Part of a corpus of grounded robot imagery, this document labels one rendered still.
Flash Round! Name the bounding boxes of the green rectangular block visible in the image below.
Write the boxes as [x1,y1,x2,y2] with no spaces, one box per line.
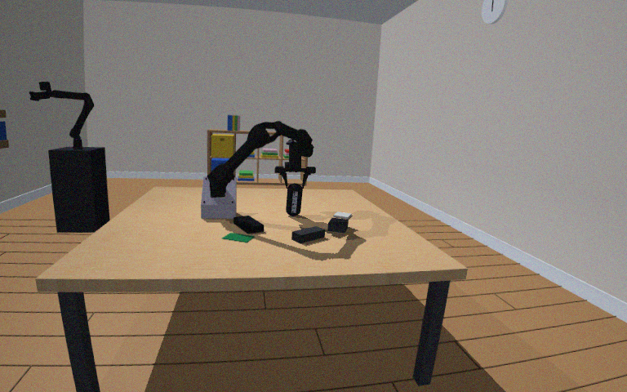
[222,233,254,243]

